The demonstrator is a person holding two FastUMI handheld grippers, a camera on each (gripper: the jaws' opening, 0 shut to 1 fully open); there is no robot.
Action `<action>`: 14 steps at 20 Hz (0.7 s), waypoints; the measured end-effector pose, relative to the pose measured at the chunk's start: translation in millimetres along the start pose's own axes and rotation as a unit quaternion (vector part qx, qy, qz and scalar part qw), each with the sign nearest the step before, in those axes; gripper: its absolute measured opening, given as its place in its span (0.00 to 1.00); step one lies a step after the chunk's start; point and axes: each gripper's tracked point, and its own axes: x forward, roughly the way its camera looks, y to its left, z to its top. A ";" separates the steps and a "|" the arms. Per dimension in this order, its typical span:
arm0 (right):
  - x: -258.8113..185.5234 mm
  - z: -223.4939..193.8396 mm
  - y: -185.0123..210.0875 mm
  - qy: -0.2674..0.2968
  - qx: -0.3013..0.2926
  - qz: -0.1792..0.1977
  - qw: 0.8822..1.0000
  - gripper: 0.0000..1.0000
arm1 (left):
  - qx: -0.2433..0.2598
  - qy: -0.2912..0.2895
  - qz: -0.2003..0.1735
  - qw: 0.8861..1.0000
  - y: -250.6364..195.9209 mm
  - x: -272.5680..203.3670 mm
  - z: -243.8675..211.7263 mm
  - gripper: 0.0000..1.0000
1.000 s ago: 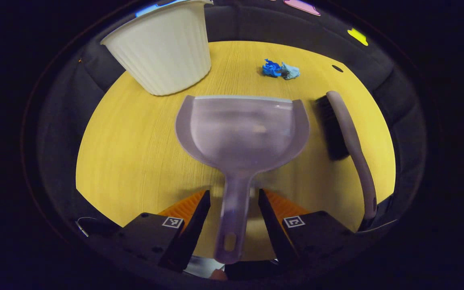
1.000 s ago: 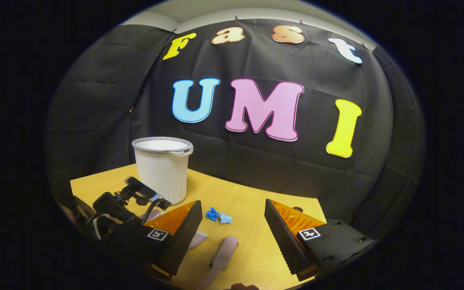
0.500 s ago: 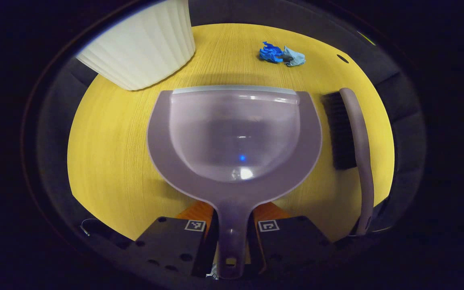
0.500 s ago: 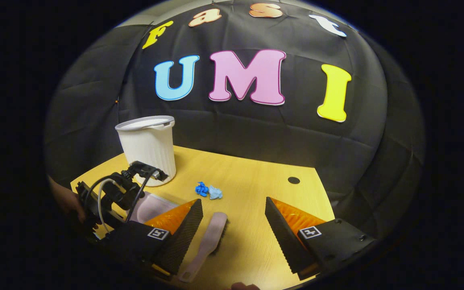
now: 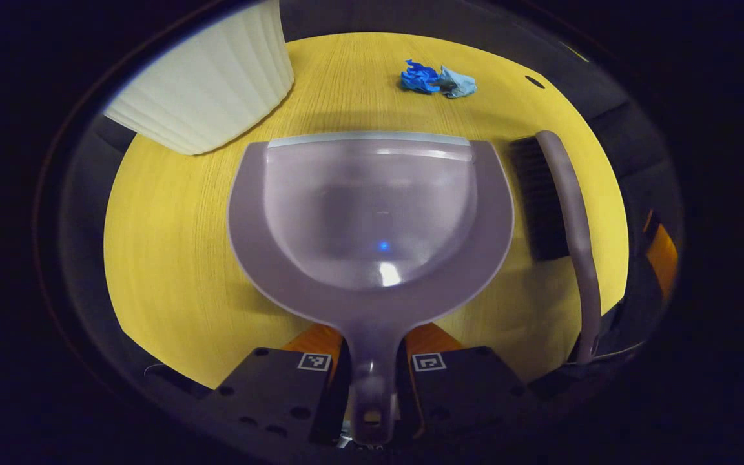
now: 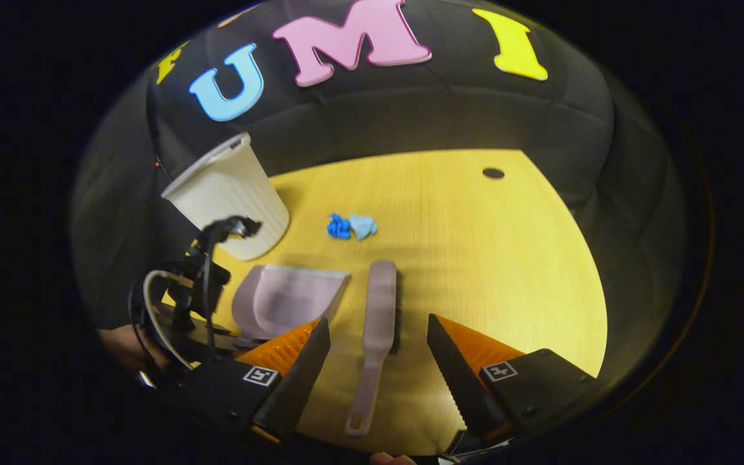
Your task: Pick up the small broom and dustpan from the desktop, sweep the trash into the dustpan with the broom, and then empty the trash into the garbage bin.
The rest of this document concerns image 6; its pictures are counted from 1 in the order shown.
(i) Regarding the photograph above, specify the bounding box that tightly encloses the dark blue paper ball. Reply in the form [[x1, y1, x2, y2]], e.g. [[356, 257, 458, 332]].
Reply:
[[326, 213, 353, 240]]

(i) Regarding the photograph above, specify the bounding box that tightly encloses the small lilac broom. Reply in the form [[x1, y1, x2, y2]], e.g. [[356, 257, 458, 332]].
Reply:
[[344, 260, 402, 437]]

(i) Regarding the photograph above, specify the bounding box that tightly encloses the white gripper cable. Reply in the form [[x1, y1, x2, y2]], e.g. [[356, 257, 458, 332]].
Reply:
[[142, 269, 196, 373]]

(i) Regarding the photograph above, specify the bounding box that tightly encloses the light blue paper ball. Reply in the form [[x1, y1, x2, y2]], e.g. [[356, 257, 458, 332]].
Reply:
[[349, 214, 378, 241]]

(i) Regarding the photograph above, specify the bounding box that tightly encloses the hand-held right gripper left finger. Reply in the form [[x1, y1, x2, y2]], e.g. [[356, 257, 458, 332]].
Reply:
[[181, 316, 333, 446]]

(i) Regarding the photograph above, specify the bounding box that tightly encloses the white ribbed garbage bin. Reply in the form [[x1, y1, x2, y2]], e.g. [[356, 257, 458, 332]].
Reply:
[[161, 132, 290, 261]]

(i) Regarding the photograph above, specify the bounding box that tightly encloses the lilac plastic dustpan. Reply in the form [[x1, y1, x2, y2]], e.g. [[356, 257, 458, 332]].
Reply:
[[231, 263, 351, 341]]

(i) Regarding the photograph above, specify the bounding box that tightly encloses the black backdrop cloth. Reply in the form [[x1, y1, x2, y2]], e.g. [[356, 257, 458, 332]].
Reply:
[[72, 0, 689, 388]]

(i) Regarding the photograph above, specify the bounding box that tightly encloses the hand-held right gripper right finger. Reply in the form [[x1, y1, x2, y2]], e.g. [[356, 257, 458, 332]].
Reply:
[[427, 313, 599, 454]]

